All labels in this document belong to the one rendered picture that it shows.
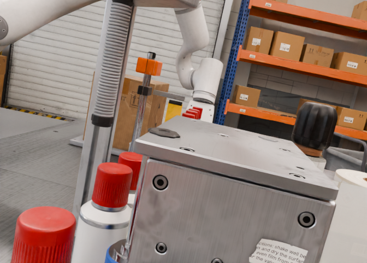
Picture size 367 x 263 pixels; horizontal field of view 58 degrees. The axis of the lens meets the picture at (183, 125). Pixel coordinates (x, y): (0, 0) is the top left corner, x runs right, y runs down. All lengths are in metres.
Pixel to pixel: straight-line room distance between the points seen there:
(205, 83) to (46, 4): 0.55
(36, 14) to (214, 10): 4.19
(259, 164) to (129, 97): 1.07
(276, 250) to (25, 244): 0.14
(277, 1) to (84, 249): 4.30
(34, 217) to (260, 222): 0.13
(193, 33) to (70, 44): 4.29
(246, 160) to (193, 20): 0.93
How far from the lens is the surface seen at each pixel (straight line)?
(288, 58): 4.54
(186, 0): 0.53
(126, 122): 1.25
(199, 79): 1.18
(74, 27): 5.32
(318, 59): 4.69
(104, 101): 0.52
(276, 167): 0.19
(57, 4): 1.06
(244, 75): 5.14
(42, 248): 0.21
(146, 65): 0.65
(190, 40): 1.12
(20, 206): 0.82
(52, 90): 5.42
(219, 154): 0.19
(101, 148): 0.66
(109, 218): 0.31
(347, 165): 3.02
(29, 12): 1.05
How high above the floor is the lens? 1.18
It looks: 9 degrees down
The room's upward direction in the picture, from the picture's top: 12 degrees clockwise
